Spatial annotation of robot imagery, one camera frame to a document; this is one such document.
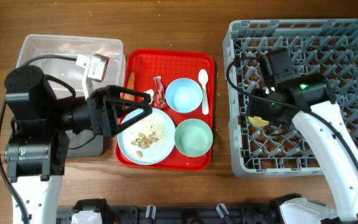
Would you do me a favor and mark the red snack wrapper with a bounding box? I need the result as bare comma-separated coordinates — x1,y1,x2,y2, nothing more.
154,75,167,109

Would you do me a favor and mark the grey dishwasher rack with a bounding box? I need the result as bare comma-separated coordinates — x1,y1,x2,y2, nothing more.
223,19,358,177

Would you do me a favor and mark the white plastic spoon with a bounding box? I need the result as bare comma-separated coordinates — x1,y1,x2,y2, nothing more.
198,69,209,115

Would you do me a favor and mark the right black cable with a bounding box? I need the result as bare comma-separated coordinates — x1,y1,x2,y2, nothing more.
226,57,358,212

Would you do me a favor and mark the black cable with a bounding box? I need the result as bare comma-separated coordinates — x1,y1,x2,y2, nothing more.
0,54,78,224
226,57,358,212

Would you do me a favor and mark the clear plastic bin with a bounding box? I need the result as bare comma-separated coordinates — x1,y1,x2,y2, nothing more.
16,34,126,97

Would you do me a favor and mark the yellow cup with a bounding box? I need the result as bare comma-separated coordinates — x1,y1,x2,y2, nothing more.
248,116,269,128

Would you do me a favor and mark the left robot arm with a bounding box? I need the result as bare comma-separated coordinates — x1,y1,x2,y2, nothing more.
3,65,152,223

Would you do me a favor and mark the light blue plate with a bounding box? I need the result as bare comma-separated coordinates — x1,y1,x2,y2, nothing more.
117,108,176,166

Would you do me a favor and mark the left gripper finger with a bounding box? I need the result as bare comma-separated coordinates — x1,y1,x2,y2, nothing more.
108,85,151,105
113,104,152,136

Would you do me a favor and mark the orange carrot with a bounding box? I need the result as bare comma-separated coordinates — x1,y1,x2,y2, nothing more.
124,72,135,101

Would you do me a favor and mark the green bowl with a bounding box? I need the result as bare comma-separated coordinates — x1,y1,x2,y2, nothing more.
174,118,213,157

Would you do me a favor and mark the white crumpled tissue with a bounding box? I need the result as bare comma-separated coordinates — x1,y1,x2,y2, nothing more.
145,89,154,105

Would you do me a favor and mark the red serving tray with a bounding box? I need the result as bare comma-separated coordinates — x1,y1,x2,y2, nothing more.
115,49,215,171

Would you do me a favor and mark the light blue bowl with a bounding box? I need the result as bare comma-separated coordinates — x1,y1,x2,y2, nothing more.
165,78,203,113

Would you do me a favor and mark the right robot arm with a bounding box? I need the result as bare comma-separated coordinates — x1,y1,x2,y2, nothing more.
246,49,358,223

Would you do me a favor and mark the peanut pile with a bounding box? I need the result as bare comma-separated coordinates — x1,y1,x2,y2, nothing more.
131,133,160,158

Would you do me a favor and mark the black plastic tray bin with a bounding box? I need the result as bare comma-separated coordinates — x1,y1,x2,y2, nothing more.
66,130,104,158

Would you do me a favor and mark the left black cable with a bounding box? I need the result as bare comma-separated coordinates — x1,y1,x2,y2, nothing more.
0,54,78,224

